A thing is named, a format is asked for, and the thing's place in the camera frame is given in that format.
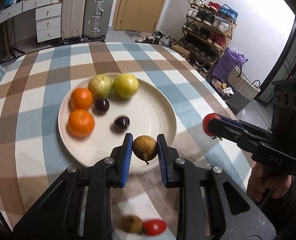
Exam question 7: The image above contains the red cherry tomato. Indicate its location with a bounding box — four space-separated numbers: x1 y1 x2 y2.
202 113 222 138
143 219 167 236

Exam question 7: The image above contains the brown longan fruit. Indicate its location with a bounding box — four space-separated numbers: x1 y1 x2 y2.
120 215 143 234
132 135 157 165

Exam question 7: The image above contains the dark purple plum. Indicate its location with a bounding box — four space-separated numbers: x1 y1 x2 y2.
113 116 130 132
94 99 110 114

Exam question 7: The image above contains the orange tangerine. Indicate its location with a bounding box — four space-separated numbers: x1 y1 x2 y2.
69 87 93 110
67 109 95 139

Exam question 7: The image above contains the smooth yellow-green guava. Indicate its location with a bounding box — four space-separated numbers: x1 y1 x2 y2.
113 73 139 100

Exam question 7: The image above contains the rough yellow-green guava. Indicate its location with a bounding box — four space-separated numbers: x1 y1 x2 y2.
88 74 113 101

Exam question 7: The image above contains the person's right hand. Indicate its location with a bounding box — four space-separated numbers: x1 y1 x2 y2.
247 163 292 202

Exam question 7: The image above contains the woven basket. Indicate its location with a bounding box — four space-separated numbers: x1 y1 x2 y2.
228 62 261 100

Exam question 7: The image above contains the purple bag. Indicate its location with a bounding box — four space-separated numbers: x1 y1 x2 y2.
212 47 248 81

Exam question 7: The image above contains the checkered tablecloth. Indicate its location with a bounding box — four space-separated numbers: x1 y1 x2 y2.
0 42 251 228

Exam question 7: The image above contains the cream round plate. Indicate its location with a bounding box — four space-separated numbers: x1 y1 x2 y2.
57 80 177 167

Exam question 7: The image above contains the cardboard box on floor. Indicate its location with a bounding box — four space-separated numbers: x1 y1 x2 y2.
170 44 191 59

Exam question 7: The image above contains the wooden shoe rack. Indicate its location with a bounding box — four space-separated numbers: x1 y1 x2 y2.
179 0 238 77

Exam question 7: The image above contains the wooden door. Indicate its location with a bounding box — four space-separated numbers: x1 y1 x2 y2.
113 0 166 32

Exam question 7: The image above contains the silver aluminium suitcase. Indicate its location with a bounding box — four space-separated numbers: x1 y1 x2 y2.
83 0 114 41

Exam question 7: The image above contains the beige suitcase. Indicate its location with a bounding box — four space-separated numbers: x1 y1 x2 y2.
61 0 86 40

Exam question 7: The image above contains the white drawer desk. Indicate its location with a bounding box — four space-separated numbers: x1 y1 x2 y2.
0 0 61 43

